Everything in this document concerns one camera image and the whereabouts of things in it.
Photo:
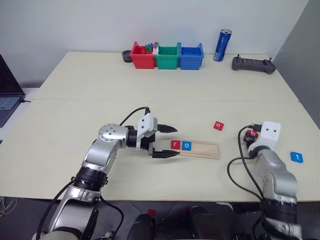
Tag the grey laptop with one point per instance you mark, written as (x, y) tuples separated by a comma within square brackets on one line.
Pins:
[(8, 100)]

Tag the white plastic piece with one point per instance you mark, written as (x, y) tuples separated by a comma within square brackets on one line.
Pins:
[(155, 51)]

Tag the green toy brick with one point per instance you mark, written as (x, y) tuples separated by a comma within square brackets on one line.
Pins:
[(149, 50)]

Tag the red letter o block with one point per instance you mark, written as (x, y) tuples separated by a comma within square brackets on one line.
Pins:
[(218, 125)]

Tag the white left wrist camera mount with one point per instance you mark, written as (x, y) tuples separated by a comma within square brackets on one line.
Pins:
[(146, 123)]

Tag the wooden letter tray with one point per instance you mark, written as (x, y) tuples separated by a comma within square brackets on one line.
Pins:
[(205, 150)]

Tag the beige robot torso cover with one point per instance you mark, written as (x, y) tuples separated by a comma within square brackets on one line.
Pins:
[(57, 236)]

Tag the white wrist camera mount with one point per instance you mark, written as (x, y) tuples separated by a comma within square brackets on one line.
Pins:
[(270, 132), (146, 123)]

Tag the blue plastic bin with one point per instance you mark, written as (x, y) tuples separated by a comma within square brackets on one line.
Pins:
[(191, 62)]

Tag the blue toy brick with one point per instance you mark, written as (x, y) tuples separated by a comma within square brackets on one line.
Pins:
[(149, 45)]

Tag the grey handheld controller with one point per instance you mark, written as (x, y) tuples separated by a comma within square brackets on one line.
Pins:
[(253, 65)]

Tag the blue drink can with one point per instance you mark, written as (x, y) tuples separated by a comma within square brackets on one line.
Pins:
[(221, 46)]

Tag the red plastic bin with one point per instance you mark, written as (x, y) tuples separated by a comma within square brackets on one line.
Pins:
[(142, 61)]

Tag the red letter b block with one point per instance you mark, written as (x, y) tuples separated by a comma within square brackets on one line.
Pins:
[(253, 134)]

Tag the dark grey round bowl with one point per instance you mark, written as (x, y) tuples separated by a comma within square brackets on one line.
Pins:
[(125, 57)]

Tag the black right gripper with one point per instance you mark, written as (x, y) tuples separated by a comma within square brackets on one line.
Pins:
[(247, 141)]

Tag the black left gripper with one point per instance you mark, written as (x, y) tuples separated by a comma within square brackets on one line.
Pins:
[(146, 142)]

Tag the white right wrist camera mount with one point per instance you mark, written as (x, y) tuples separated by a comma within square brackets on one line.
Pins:
[(270, 132)]

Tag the blue letter o block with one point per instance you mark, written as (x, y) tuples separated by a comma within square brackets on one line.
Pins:
[(186, 145)]

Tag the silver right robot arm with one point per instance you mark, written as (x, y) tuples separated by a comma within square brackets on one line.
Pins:
[(275, 170)]

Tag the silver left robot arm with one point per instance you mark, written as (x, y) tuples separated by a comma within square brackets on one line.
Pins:
[(100, 155)]

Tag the red letter r block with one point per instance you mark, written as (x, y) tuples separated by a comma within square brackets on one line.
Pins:
[(175, 144)]

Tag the green plastic bin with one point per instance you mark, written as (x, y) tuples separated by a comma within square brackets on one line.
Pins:
[(166, 62)]

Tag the blue letter t block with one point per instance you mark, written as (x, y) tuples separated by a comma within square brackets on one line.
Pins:
[(297, 157)]

